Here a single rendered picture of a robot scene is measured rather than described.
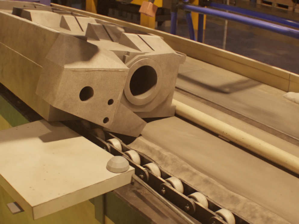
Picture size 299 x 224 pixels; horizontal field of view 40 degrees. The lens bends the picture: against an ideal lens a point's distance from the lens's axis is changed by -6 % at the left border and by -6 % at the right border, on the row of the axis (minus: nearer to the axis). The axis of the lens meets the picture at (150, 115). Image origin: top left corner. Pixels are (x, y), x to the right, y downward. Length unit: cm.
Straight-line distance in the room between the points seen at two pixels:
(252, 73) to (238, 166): 68
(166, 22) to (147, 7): 545
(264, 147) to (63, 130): 44
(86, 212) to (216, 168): 29
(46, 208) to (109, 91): 31
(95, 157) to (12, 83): 41
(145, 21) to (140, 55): 502
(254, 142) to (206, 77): 58
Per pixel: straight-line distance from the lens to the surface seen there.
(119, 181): 77
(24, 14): 143
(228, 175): 88
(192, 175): 87
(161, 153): 94
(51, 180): 75
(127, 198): 75
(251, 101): 132
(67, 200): 71
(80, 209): 92
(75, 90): 84
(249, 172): 91
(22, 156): 83
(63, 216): 103
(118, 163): 76
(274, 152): 95
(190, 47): 176
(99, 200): 81
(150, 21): 596
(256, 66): 153
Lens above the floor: 118
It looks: 22 degrees down
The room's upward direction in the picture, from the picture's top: 3 degrees clockwise
